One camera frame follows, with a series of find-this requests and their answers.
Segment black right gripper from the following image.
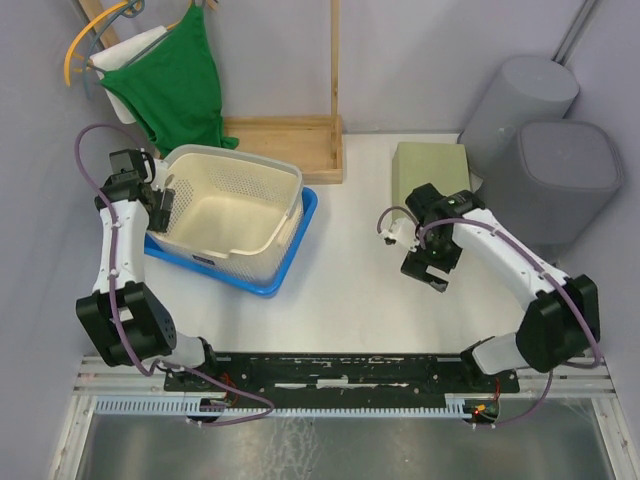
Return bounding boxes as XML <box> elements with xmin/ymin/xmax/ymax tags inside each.
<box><xmin>400</xmin><ymin>227</ymin><xmax>462</xmax><ymax>292</ymax></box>

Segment pale green plastic tray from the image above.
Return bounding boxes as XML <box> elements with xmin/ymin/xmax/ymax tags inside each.
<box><xmin>391</xmin><ymin>142</ymin><xmax>471</xmax><ymax>207</ymax></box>

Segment blue plastic tub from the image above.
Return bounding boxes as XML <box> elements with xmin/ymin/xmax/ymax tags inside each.
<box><xmin>144</xmin><ymin>187</ymin><xmax>318</xmax><ymax>298</ymax></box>

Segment cream plastic basket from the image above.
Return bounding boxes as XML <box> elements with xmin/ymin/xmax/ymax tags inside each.
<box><xmin>151</xmin><ymin>144</ymin><xmax>303</xmax><ymax>285</ymax></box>

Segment grey slotted laundry basket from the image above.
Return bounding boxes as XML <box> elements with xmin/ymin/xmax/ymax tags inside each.
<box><xmin>477</xmin><ymin>119</ymin><xmax>624</xmax><ymax>263</ymax></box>

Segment grey round plastic bin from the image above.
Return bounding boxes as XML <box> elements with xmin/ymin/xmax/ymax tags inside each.
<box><xmin>458</xmin><ymin>56</ymin><xmax>580</xmax><ymax>178</ymax></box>

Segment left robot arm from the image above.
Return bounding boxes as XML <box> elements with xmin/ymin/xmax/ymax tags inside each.
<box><xmin>76</xmin><ymin>149</ymin><xmax>221</xmax><ymax>390</ymax></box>

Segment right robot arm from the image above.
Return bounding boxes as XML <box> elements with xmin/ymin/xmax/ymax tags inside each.
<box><xmin>392</xmin><ymin>184</ymin><xmax>602</xmax><ymax>391</ymax></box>

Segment green cloth garment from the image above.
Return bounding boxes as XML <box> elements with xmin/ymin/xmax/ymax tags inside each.
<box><xmin>101</xmin><ymin>3</ymin><xmax>239</xmax><ymax>156</ymax></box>

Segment white towel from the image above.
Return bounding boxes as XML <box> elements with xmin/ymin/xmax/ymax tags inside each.
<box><xmin>89</xmin><ymin>26</ymin><xmax>167</xmax><ymax>124</ymax></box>

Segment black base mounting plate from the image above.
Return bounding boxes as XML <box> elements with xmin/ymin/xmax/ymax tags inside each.
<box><xmin>163</xmin><ymin>352</ymin><xmax>521</xmax><ymax>409</ymax></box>

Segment yellow clothes hanger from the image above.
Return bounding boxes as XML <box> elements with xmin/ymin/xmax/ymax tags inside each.
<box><xmin>62</xmin><ymin>0</ymin><xmax>127</xmax><ymax>87</ymax></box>

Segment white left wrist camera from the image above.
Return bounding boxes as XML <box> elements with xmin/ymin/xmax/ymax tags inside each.
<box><xmin>150</xmin><ymin>158</ymin><xmax>174</xmax><ymax>191</ymax></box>

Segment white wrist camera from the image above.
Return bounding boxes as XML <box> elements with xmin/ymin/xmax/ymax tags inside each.
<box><xmin>150</xmin><ymin>158</ymin><xmax>174</xmax><ymax>191</ymax></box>
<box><xmin>378</xmin><ymin>218</ymin><xmax>419</xmax><ymax>252</ymax></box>

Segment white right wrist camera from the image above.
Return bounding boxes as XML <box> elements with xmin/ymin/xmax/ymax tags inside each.
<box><xmin>378</xmin><ymin>218</ymin><xmax>419</xmax><ymax>252</ymax></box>

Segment wooden frame tray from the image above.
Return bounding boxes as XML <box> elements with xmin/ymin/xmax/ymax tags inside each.
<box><xmin>225</xmin><ymin>115</ymin><xmax>344</xmax><ymax>185</ymax></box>

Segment light blue cable duct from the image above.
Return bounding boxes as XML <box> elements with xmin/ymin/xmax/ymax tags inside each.
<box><xmin>94</xmin><ymin>395</ymin><xmax>496</xmax><ymax>419</ymax></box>

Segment wooden slanted post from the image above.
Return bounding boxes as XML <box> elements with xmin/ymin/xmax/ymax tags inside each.
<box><xmin>73</xmin><ymin>0</ymin><xmax>120</xmax><ymax>60</ymax></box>

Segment aluminium frame rail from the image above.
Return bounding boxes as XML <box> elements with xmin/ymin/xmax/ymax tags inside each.
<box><xmin>72</xmin><ymin>356</ymin><xmax>616</xmax><ymax>400</ymax></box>

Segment wooden upright post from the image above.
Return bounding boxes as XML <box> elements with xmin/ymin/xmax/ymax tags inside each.
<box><xmin>330</xmin><ymin>0</ymin><xmax>340</xmax><ymax>121</ymax></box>

